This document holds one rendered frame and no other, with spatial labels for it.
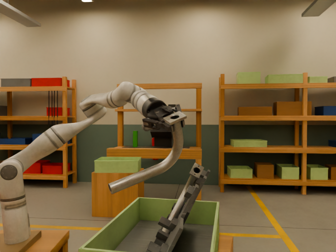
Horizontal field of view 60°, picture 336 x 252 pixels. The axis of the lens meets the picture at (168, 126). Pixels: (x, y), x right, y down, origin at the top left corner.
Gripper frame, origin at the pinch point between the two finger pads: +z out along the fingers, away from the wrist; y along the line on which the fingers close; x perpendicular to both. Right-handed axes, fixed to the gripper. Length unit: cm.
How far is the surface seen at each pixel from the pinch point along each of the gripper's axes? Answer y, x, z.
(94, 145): 42, 284, -493
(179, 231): -9.0, 30.9, 8.3
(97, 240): -31, 39, -12
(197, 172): 12.0, 32.7, -12.1
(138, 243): -17, 58, -18
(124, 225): -19, 56, -29
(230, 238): 24, 80, -11
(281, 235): 155, 261, -89
